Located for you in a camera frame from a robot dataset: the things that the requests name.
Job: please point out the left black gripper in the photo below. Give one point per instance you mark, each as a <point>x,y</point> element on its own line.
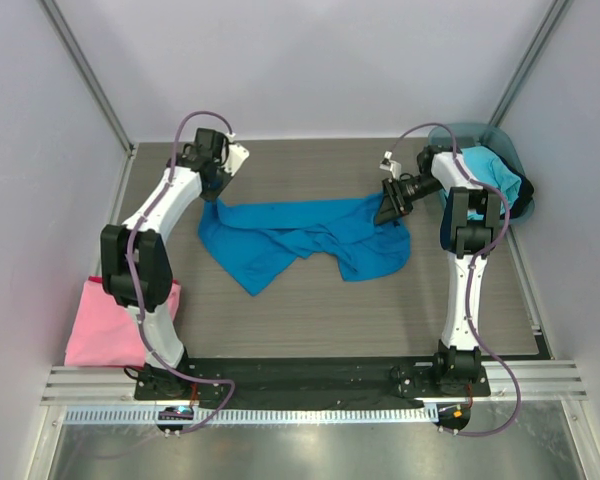
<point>211,195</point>

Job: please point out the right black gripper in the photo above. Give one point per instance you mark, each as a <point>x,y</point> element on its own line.
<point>396,196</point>

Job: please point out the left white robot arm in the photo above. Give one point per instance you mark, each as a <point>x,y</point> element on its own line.
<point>135,266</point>

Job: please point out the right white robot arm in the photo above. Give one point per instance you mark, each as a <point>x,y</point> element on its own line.
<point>470,225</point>

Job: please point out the blue translucent plastic bin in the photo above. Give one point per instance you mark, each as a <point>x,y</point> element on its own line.
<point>478,134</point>

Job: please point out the light blue t shirt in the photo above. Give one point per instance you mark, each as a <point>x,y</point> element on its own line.
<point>487,167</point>

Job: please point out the black t shirt in bin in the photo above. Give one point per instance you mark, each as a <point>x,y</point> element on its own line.
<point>522,192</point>

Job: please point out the pink folded t shirt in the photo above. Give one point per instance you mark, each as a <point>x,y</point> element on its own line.
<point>103,333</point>

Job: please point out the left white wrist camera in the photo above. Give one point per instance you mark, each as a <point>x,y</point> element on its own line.
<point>234,155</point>

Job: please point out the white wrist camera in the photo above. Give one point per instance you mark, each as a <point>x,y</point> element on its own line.
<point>234,155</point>
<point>391,166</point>

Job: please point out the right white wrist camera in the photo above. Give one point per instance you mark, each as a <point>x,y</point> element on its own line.
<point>391,166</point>

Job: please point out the left aluminium corner post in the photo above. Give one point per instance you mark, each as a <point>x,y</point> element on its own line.
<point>64,32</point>

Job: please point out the aluminium corner post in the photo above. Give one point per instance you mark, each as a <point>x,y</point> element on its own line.
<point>548,26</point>
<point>64,32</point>

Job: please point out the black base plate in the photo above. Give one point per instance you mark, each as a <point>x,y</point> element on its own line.
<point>315,383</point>

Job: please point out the aluminium front rail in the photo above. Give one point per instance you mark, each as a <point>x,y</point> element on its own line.
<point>538,380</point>

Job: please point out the right aluminium corner post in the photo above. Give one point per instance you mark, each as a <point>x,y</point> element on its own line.
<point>548,26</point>

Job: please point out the slotted white cable duct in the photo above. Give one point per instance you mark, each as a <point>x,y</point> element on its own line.
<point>163,415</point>

